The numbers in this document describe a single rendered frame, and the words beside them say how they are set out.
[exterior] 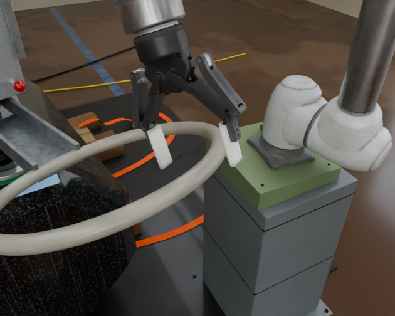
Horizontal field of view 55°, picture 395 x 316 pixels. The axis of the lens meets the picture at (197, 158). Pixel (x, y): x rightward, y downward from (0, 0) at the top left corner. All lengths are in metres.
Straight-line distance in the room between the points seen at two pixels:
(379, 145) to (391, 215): 1.47
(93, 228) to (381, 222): 2.16
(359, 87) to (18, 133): 0.92
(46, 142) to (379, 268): 1.78
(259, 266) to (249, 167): 0.35
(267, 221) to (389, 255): 1.24
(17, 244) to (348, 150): 0.88
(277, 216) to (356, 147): 0.32
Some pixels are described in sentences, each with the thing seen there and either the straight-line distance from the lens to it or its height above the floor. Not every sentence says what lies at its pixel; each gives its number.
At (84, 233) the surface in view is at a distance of 0.54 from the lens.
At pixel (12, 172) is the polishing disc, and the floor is 0.88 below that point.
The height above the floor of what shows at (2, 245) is 1.23.
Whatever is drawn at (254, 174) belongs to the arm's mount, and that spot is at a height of 0.87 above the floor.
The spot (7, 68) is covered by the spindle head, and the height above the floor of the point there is 1.21.
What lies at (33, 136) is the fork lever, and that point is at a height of 1.08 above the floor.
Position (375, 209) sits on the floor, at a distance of 2.61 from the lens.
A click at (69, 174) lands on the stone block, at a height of 0.79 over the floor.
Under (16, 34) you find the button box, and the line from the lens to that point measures 1.21.
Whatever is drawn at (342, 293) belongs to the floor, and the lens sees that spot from 2.12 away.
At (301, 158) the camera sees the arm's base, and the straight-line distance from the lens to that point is 1.35.
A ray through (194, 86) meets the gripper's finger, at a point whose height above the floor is 1.41.
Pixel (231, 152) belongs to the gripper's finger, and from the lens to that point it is 0.56.
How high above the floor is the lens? 1.65
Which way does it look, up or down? 36 degrees down
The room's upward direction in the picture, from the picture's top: straight up
